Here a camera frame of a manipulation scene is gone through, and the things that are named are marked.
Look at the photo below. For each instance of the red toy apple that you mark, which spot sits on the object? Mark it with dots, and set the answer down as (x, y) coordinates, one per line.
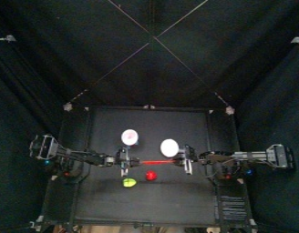
(151, 175)

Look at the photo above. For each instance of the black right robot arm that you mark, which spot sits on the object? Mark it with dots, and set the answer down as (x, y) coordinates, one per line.
(237, 156)

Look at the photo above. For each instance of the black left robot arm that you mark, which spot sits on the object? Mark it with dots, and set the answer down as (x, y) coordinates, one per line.
(83, 156)

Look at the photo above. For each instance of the green toy fruit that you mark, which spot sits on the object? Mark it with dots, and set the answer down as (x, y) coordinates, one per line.
(129, 182)

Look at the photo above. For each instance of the red ribbed cup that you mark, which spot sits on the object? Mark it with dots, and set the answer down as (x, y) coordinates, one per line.
(130, 137)

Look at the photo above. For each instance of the white text label sticker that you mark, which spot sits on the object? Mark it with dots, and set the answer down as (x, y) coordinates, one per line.
(233, 208)

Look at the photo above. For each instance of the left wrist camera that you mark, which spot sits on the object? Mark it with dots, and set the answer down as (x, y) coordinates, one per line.
(123, 152)

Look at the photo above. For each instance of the grey frame corner bracket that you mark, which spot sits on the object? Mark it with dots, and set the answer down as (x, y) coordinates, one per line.
(67, 106)
(10, 38)
(230, 110)
(297, 40)

